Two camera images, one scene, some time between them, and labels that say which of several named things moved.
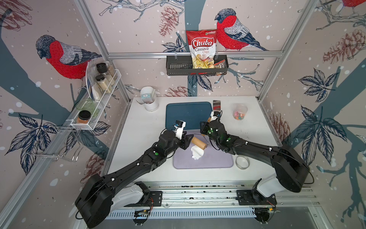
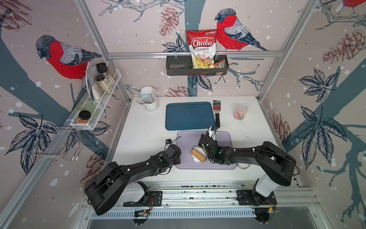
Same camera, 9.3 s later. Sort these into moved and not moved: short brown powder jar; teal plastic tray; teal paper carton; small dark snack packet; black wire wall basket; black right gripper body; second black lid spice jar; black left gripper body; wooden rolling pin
Moved: black right gripper body; black left gripper body; wooden rolling pin
Not moved: short brown powder jar; teal paper carton; teal plastic tray; second black lid spice jar; small dark snack packet; black wire wall basket
